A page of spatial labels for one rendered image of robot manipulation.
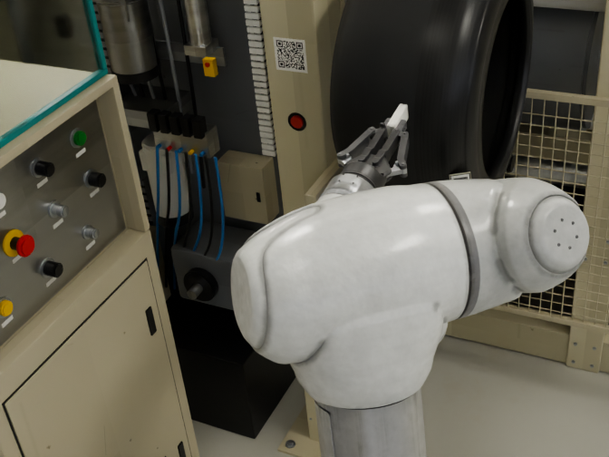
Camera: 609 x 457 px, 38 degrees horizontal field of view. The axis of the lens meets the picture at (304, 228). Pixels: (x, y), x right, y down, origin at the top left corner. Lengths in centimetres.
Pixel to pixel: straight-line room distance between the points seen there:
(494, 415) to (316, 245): 204
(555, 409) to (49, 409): 153
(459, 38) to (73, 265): 89
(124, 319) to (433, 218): 129
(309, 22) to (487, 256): 116
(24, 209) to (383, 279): 110
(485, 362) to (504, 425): 27
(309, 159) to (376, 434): 128
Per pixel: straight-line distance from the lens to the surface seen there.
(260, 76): 201
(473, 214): 79
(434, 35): 164
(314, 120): 198
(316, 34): 189
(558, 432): 273
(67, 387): 189
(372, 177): 145
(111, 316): 195
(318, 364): 77
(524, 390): 283
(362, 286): 74
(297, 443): 267
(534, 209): 79
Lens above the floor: 198
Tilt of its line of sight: 34 degrees down
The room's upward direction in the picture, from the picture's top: 6 degrees counter-clockwise
